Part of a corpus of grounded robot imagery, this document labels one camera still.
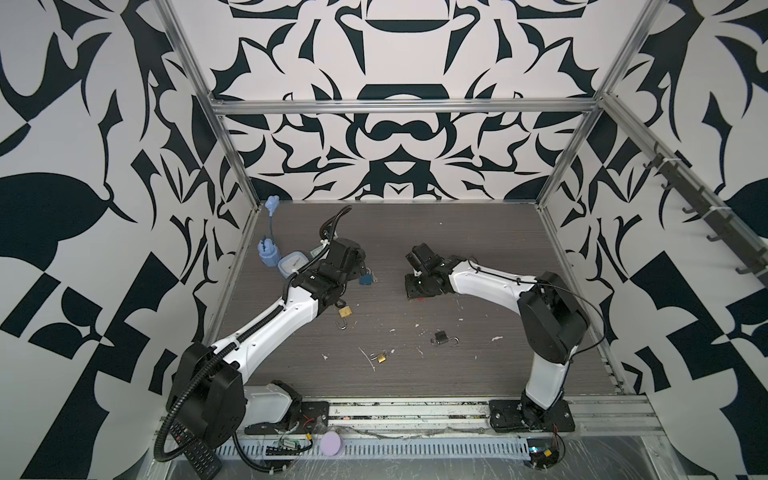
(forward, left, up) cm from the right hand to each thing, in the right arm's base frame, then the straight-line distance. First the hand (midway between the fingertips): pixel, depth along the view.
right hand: (410, 287), depth 92 cm
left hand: (+3, +18, +14) cm, 23 cm away
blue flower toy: (+11, +45, +4) cm, 46 cm away
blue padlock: (+6, +14, -4) cm, 15 cm away
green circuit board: (-41, -29, -6) cm, 51 cm away
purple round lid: (-40, +19, +5) cm, 44 cm away
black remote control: (-41, +48, -1) cm, 64 cm away
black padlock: (-14, -8, -5) cm, 17 cm away
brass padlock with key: (-6, +20, -4) cm, 21 cm away
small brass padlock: (-20, +9, -4) cm, 22 cm away
